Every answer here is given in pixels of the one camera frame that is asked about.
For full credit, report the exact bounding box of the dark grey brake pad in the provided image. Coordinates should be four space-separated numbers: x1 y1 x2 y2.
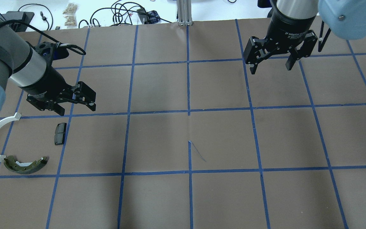
54 123 67 145

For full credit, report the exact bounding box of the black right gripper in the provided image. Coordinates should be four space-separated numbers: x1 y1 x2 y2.
243 8 318 74

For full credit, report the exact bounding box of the green brake shoe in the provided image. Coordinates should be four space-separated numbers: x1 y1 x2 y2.
3 156 48 175

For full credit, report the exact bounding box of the black power adapter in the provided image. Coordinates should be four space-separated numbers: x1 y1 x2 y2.
0 11 35 32

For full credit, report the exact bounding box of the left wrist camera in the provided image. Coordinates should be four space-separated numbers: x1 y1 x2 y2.
35 42 69 63

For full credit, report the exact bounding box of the bag of small parts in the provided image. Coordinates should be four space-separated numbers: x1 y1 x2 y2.
62 3 78 15
64 14 77 26

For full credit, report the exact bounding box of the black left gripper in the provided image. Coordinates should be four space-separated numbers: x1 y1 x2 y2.
26 66 96 116

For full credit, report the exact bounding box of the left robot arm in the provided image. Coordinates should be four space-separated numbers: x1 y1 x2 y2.
0 17 96 116

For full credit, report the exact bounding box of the aluminium frame post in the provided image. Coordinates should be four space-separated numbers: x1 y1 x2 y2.
176 0 193 26

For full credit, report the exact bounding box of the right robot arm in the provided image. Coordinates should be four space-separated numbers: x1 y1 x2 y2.
243 0 366 74

